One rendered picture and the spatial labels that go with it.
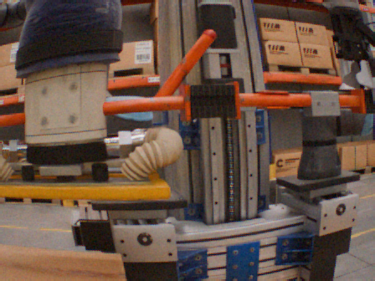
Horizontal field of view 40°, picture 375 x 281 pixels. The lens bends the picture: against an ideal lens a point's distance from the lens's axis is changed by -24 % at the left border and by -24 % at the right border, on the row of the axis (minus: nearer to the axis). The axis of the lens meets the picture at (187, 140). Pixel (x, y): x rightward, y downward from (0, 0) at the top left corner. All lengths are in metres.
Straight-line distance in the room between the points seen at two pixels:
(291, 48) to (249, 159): 7.08
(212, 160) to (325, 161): 0.31
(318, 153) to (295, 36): 7.16
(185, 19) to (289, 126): 8.28
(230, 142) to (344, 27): 0.64
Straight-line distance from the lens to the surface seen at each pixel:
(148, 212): 1.45
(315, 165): 1.58
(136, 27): 9.52
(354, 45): 1.13
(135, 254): 1.36
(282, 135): 9.87
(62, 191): 0.91
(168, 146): 0.94
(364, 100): 1.11
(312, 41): 8.81
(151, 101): 1.01
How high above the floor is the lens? 1.25
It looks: 3 degrees down
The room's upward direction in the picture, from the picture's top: 3 degrees counter-clockwise
